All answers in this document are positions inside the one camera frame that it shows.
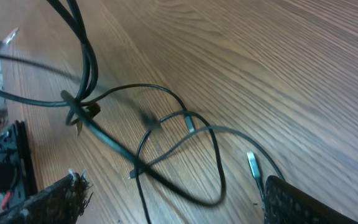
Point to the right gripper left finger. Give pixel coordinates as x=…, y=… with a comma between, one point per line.
x=62, y=202

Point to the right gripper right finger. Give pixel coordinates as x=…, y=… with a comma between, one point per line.
x=286, y=204

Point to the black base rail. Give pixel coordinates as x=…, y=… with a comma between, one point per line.
x=17, y=176

